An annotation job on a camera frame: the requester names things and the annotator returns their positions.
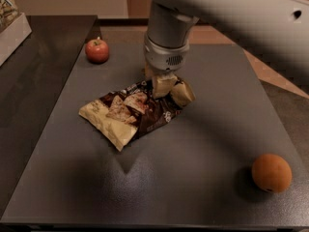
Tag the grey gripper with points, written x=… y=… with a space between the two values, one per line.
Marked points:
x=163 y=58

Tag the brown sea salt chip bag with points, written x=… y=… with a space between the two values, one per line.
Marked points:
x=123 y=116

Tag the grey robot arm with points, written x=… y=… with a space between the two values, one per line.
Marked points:
x=274 y=31

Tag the red apple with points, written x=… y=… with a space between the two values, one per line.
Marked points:
x=97 y=50

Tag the orange fruit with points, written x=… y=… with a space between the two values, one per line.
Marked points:
x=271 y=173

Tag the white box with snacks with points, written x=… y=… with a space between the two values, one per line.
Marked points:
x=14 y=29

